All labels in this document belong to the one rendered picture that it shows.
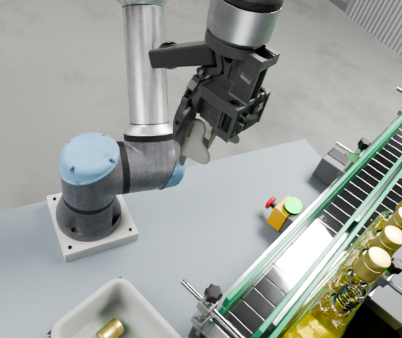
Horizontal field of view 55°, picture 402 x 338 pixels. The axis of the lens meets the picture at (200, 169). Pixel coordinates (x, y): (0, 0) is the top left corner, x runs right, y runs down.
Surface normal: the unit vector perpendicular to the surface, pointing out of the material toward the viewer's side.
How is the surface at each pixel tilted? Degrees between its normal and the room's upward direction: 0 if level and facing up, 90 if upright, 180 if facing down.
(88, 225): 73
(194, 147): 80
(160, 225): 0
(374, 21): 90
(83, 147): 7
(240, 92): 90
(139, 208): 0
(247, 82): 90
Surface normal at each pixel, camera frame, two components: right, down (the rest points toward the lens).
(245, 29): 0.06, 0.74
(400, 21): -0.87, 0.21
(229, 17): -0.51, 0.55
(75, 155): 0.09, -0.63
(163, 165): 0.43, 0.16
